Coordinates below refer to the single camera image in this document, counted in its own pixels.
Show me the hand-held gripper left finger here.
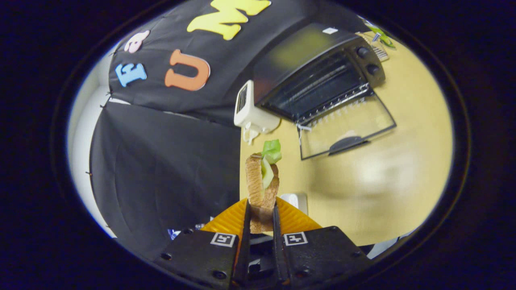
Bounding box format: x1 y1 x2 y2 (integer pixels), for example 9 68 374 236
153 198 251 288

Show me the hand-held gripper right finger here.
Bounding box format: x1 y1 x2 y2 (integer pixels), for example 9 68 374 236
273 197 373 287

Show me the toast sandwich with lettuce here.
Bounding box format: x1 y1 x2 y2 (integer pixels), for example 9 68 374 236
245 139 283 234

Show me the black toaster oven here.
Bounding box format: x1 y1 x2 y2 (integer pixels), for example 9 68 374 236
253 22 397 161

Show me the white pop-up toaster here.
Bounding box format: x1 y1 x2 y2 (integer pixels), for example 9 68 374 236
234 79 281 134

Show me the small white object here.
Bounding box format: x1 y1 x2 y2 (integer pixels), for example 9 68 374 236
281 193 309 216

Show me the black backdrop cloth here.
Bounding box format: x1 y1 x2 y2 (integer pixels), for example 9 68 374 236
89 0 363 258

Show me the clear cup with striped straw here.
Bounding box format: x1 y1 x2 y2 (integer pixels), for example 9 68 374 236
357 32 390 62

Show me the green label plastic bottle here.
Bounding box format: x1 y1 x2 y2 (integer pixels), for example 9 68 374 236
361 18 396 50

